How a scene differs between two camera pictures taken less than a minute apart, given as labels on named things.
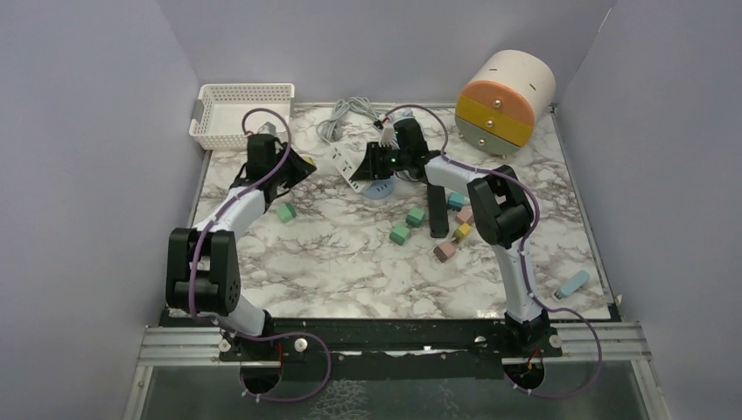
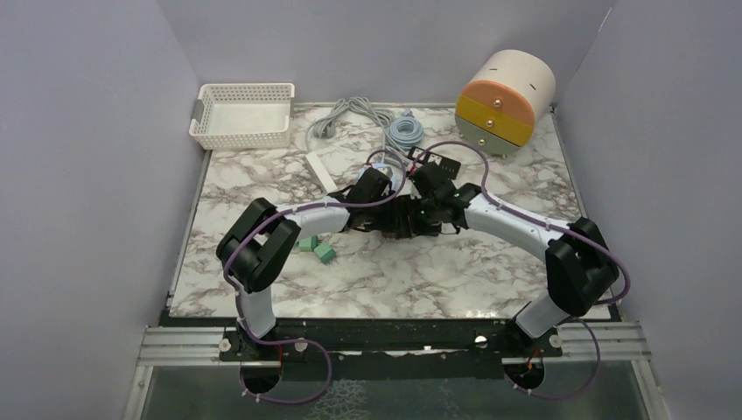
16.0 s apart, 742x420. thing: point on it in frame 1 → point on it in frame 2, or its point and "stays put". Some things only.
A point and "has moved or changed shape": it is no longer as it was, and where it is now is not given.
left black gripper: [300, 169] → [389, 220]
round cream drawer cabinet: [495, 113] stays put
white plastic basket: [221, 108] stays put
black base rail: [348, 349] stays put
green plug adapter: [415, 216] has moved or changed shape
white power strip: [347, 157] → [319, 172]
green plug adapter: [399, 233] has moved or changed shape
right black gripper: [372, 168] → [427, 229]
